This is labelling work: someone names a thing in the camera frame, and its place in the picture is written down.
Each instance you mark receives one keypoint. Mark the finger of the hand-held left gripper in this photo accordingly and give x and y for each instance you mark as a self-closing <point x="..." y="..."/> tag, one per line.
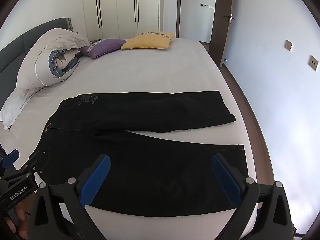
<point x="37" y="159"/>
<point x="10" y="156"/>

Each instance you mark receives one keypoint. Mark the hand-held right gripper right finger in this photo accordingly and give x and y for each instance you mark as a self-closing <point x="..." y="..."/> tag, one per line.
<point x="226" y="180"/>

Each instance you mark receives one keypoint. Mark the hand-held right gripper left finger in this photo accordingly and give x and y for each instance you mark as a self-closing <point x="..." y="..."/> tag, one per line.
<point x="96" y="177"/>

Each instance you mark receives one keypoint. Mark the black pants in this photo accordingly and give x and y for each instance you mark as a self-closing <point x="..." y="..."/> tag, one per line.
<point x="150" y="160"/>

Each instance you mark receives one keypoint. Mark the person's left hand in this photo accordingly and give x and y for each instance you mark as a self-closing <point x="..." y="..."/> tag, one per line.
<point x="20" y="213"/>

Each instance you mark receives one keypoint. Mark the white pillow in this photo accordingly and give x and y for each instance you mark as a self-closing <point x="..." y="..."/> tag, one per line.
<point x="15" y="105"/>

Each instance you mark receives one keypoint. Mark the folded beige and blue quilt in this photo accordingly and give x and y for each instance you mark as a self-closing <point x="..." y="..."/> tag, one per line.
<point x="35" y="62"/>

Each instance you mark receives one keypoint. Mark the grey bed headboard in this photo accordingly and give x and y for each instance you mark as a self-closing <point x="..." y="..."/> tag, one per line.
<point x="15" y="45"/>

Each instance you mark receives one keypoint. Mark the purple cushion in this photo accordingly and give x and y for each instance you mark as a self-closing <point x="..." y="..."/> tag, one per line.
<point x="105" y="46"/>

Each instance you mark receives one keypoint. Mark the yellow cushion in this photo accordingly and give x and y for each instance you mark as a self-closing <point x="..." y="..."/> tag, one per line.
<point x="147" y="42"/>

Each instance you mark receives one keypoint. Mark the brown door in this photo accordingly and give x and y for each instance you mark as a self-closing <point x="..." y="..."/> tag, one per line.
<point x="221" y="17"/>

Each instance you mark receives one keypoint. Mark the cream wardrobe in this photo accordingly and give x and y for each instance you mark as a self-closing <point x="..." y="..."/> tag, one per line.
<point x="112" y="5"/>

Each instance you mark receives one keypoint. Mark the wall socket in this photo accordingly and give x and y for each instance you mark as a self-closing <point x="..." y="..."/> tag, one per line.
<point x="288" y="45"/>
<point x="313" y="63"/>

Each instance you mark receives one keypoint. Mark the hallway wall switch panel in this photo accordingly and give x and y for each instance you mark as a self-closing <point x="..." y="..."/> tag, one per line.
<point x="207" y="6"/>

